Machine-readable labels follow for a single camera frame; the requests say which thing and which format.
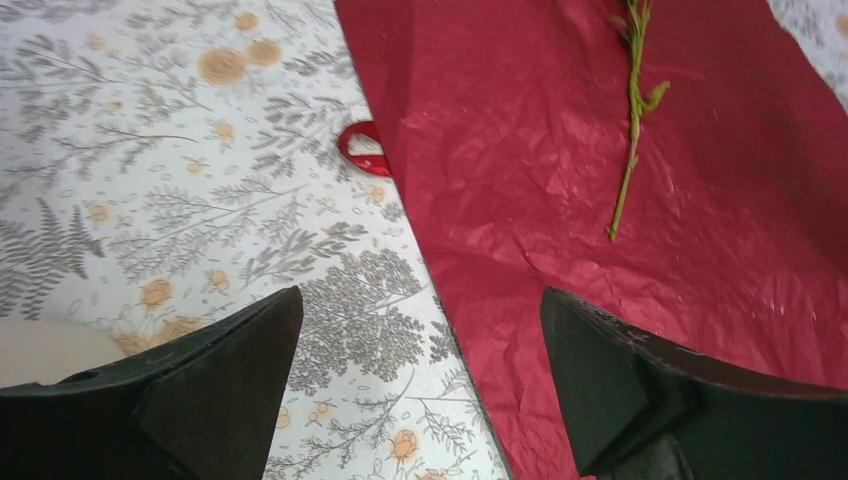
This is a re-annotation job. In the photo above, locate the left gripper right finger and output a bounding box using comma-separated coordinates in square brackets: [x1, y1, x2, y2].
[540, 287, 847, 479]

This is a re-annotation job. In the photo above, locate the floral patterned table mat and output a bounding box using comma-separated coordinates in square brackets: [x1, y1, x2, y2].
[1, 1, 515, 479]

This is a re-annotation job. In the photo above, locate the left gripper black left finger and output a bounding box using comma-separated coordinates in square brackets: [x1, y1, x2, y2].
[1, 287, 304, 480]

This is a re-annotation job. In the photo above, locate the brown and red wrapping paper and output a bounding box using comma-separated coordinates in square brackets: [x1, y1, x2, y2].
[335, 1, 847, 479]

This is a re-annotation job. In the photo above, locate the small blue bud stem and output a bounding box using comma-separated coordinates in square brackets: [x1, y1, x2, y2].
[606, 0, 671, 242]

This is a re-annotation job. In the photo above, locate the white ceramic vase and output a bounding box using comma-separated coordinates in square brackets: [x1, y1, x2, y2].
[1, 319, 126, 388]

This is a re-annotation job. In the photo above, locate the red ribbon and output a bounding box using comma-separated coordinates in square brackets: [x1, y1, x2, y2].
[336, 120, 392, 178]

